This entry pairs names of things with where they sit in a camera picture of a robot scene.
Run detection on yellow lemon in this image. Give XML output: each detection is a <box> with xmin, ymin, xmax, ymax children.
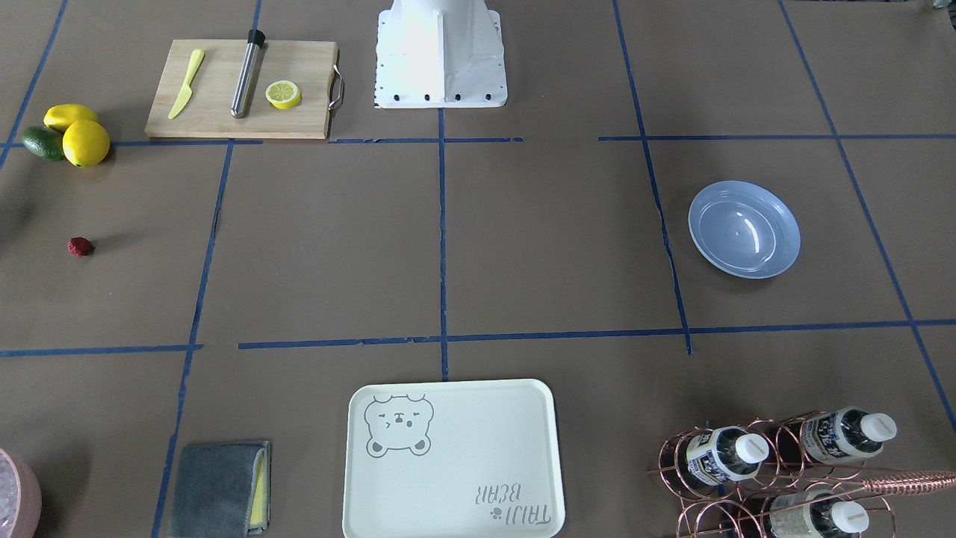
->
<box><xmin>63</xmin><ymin>120</ymin><xmax>111</xmax><ymax>167</ymax></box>
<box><xmin>43</xmin><ymin>103</ymin><xmax>99</xmax><ymax>133</ymax></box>

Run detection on drink bottle three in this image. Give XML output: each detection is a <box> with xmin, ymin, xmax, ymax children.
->
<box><xmin>760</xmin><ymin>489</ymin><xmax>870</xmax><ymax>537</ymax></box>

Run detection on steel muddler black tip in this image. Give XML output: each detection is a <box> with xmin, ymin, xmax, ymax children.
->
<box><xmin>229</xmin><ymin>28</ymin><xmax>265</xmax><ymax>119</ymax></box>

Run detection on yellow lemon near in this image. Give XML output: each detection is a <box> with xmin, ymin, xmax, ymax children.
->
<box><xmin>63</xmin><ymin>120</ymin><xmax>111</xmax><ymax>167</ymax></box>

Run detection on grey folded cloth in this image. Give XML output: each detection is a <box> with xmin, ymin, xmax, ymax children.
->
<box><xmin>167</xmin><ymin>440</ymin><xmax>272</xmax><ymax>537</ymax></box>

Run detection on cream bear tray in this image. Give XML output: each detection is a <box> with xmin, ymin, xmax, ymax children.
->
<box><xmin>342</xmin><ymin>379</ymin><xmax>566</xmax><ymax>537</ymax></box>

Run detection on drink bottle one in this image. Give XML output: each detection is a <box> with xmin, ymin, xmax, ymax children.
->
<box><xmin>677</xmin><ymin>426</ymin><xmax>771</xmax><ymax>488</ymax></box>

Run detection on yellow plastic knife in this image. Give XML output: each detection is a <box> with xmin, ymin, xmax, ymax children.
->
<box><xmin>167</xmin><ymin>49</ymin><xmax>205</xmax><ymax>120</ymax></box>

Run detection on green lime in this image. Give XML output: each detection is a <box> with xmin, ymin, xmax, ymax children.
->
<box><xmin>22</xmin><ymin>126</ymin><xmax>66</xmax><ymax>162</ymax></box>

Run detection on pink bowl of ice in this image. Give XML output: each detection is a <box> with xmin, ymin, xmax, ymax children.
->
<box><xmin>1</xmin><ymin>449</ymin><xmax>42</xmax><ymax>537</ymax></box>

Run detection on drink bottle two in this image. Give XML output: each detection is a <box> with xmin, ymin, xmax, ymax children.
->
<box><xmin>796</xmin><ymin>406</ymin><xmax>898</xmax><ymax>466</ymax></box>

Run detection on red strawberry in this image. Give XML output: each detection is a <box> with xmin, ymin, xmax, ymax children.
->
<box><xmin>68</xmin><ymin>236</ymin><xmax>96</xmax><ymax>258</ymax></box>

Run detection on wooden cutting board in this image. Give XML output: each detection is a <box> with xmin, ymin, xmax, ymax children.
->
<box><xmin>144</xmin><ymin>40</ymin><xmax>340</xmax><ymax>140</ymax></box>

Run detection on lemon half slice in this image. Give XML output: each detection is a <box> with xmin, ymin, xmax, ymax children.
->
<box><xmin>265</xmin><ymin>81</ymin><xmax>302</xmax><ymax>110</ymax></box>

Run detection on blue plate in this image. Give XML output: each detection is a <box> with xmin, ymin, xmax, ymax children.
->
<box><xmin>687</xmin><ymin>180</ymin><xmax>802</xmax><ymax>279</ymax></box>

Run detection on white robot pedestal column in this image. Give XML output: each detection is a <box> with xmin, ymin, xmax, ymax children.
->
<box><xmin>373</xmin><ymin>1</ymin><xmax>509</xmax><ymax>109</ymax></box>

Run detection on yellow lemon far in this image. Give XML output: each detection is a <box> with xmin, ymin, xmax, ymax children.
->
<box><xmin>43</xmin><ymin>103</ymin><xmax>99</xmax><ymax>133</ymax></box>

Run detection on copper wire bottle rack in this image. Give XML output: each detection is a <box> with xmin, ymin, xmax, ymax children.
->
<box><xmin>648</xmin><ymin>411</ymin><xmax>954</xmax><ymax>537</ymax></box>

